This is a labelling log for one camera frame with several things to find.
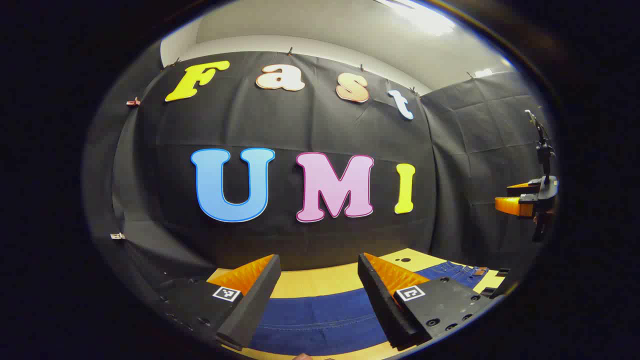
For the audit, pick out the red cloth clip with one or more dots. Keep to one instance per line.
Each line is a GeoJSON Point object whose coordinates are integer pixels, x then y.
{"type": "Point", "coordinates": [132, 102]}

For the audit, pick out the black backdrop cloth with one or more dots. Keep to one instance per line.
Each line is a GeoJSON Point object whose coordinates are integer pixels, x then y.
{"type": "Point", "coordinates": [310, 125]}

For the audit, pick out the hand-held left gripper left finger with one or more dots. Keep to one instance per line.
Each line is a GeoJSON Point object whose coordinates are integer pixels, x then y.
{"type": "Point", "coordinates": [255, 305]}

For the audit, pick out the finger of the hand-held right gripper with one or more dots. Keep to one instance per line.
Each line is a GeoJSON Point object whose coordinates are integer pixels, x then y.
{"type": "Point", "coordinates": [522, 189]}
{"type": "Point", "coordinates": [510, 205]}

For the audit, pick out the white cloth clip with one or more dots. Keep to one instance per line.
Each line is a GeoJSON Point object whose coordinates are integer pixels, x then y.
{"type": "Point", "coordinates": [117, 236]}

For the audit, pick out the blue denim jeans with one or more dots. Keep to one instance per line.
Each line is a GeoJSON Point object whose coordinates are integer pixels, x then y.
{"type": "Point", "coordinates": [320, 320]}

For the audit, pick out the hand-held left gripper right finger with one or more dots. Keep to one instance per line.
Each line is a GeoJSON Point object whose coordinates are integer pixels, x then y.
{"type": "Point", "coordinates": [382, 305]}

